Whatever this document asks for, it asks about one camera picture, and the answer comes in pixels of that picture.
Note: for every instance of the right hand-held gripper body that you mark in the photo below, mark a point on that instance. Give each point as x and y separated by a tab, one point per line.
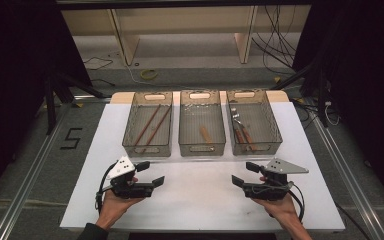
270	190

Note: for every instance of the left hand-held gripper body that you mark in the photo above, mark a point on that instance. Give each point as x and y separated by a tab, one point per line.
130	190

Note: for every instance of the clear grey plastic bin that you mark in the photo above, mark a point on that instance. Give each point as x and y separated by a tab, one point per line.
150	128
263	120
196	113

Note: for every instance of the brown wooden chopstick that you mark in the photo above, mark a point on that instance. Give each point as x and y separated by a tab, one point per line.
157	128
147	125

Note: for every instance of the person's right hand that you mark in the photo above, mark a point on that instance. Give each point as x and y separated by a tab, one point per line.
278	210

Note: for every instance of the person's left hand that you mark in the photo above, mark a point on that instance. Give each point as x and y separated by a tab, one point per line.
113	208

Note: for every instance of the white table sheet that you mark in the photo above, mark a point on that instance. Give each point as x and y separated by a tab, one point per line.
196	206

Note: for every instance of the yellow tape roll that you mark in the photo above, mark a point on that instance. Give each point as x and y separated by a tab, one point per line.
142	77

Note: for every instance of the black metal stand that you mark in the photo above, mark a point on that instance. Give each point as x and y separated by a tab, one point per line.
321	100

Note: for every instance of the black tripod stand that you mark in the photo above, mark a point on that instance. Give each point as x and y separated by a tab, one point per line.
50	106

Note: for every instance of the dark curtain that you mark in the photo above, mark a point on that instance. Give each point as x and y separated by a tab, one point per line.
366	83
13	83

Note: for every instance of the aluminium floor rail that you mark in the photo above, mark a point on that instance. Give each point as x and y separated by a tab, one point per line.
350	176
33	170

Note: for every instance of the light wooden desk frame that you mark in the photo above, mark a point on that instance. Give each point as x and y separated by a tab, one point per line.
128	45

